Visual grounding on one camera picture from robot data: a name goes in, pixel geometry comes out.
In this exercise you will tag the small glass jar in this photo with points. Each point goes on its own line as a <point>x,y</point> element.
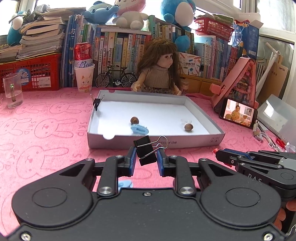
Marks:
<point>185,88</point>

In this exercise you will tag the blue whale plush toy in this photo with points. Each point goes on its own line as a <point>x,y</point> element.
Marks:
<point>99,14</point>

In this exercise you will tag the large blue plush toy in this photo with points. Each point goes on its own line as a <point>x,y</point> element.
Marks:
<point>178,11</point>

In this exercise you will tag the brown cardboard sheet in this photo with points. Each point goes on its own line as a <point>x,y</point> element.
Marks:
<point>277,78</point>

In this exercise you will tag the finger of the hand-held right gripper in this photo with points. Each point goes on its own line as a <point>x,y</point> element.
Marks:
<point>227,158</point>
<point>245,151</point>

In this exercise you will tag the clear plastic dome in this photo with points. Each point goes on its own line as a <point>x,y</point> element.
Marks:
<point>185,121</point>

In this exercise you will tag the clear plastic folder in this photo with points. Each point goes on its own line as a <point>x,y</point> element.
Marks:
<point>277,115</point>

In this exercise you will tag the red scissors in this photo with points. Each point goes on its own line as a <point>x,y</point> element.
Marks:
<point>280,142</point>

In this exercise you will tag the pink triangular phone stand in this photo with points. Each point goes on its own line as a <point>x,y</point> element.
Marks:
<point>231,81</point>

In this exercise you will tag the cat print paper cup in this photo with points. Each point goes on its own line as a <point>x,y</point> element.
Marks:
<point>84,78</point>

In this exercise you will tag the large black binder clip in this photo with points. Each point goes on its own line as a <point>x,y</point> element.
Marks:
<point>146,151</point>

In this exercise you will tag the black smartphone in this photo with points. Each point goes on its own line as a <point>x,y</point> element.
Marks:
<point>238,112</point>

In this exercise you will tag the small black binder clip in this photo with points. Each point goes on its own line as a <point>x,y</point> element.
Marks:
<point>97,102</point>

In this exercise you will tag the large red plastic basket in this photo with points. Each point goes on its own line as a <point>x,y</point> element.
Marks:
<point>34,69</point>

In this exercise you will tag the flower print clothing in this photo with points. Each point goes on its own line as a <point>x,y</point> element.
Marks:
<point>286,215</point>

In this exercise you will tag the stack of lying books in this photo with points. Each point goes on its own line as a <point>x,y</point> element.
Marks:
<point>41,34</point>

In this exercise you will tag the small red plastic basket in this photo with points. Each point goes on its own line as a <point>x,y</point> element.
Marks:
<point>212,29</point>

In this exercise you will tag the brown-haired doll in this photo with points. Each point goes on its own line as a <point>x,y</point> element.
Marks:
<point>155,74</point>

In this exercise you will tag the small blue plush toy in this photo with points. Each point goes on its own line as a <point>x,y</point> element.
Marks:
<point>13,27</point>

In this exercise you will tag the stationery print cardboard box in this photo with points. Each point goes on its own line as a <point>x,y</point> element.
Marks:
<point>190,64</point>

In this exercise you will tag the brown nut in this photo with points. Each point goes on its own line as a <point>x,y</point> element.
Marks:
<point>134,120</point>
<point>188,127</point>

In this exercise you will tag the clear glass mug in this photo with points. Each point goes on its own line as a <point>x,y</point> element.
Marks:
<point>13,97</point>

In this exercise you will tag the pink bunny print towel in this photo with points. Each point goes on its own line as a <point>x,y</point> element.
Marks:
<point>46,139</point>

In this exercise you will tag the white pink plush toy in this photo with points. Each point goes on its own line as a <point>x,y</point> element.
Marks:
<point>129,18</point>

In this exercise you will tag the white cardboard box tray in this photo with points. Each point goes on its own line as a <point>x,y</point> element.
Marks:
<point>150,111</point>

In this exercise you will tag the blue cardboard box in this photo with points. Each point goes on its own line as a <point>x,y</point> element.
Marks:
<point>252,39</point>

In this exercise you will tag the red beer can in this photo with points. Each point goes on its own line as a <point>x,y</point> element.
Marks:
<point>83,53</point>

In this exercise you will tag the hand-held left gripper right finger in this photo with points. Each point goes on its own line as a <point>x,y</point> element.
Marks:
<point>161,162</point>

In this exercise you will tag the black toy bicycle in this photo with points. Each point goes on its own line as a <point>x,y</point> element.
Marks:
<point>116,83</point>

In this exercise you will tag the row of upright books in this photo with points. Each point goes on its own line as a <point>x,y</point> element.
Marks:
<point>115,46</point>

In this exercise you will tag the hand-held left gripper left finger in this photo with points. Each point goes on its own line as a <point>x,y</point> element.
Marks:
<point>132,162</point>

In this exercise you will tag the white plastic pipe frame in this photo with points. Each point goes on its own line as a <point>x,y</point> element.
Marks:
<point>274,49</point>

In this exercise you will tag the wooden shelf box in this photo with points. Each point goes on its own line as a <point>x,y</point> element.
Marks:
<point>203,85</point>

